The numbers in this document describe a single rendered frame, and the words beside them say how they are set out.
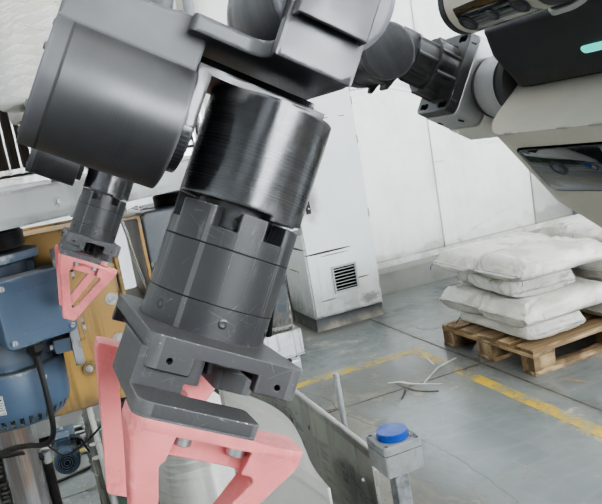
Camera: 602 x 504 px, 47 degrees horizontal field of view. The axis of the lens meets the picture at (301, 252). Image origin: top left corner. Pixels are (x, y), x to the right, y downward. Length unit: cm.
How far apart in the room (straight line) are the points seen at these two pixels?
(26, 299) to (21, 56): 33
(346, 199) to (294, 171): 484
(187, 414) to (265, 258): 8
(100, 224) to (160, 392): 63
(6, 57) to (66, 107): 79
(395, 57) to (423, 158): 516
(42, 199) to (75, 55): 79
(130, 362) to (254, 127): 11
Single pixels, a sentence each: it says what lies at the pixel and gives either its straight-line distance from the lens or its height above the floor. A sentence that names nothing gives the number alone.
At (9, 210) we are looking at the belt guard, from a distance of 103.
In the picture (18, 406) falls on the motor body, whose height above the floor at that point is 112.
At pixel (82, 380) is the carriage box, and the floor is 108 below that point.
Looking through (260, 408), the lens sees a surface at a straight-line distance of 115.
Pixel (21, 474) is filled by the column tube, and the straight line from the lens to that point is 139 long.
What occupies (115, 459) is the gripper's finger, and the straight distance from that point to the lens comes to 38.
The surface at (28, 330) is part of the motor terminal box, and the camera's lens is 99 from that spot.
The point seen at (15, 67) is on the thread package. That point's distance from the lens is 106.
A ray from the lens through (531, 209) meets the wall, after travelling 681.
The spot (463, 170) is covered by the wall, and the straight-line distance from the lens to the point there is 636.
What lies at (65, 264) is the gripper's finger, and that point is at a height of 132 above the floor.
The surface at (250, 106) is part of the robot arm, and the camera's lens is 30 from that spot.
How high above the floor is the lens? 142
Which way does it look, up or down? 9 degrees down
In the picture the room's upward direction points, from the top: 10 degrees counter-clockwise
